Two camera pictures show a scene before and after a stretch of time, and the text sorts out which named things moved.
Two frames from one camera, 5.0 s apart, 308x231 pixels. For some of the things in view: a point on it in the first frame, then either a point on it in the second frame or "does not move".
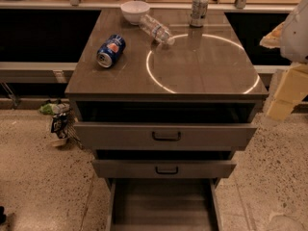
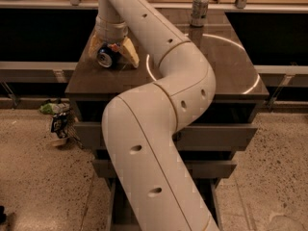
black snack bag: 59,125 does not move
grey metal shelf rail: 37,72 does not move
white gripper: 296,36 to 110,33
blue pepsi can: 111,50 does not move
